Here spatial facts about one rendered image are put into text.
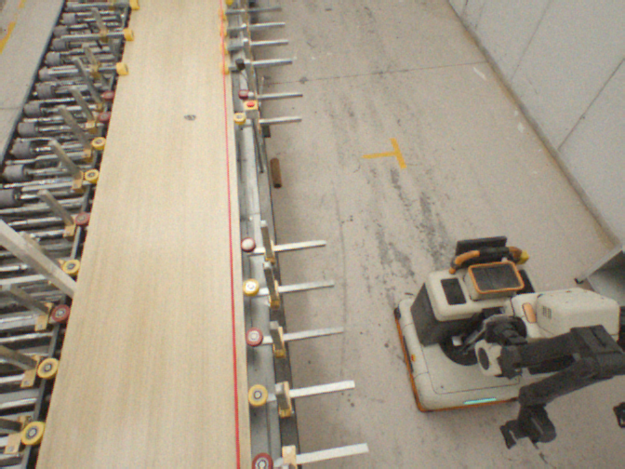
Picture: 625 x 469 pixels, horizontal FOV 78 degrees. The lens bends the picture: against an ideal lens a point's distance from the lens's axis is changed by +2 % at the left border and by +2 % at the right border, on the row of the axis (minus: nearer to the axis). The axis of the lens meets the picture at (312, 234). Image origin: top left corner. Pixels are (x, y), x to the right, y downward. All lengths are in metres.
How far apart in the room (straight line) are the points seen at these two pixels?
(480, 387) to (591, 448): 0.77
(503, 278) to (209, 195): 1.61
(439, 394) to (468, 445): 0.41
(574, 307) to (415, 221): 1.93
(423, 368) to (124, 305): 1.67
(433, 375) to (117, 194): 2.10
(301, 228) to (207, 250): 1.25
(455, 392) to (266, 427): 1.10
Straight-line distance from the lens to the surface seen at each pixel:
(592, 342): 1.25
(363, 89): 4.45
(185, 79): 3.14
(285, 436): 1.92
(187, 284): 2.00
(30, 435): 2.05
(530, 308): 1.69
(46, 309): 2.26
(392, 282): 2.96
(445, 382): 2.49
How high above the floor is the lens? 2.61
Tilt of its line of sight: 57 degrees down
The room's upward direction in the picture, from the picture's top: 1 degrees counter-clockwise
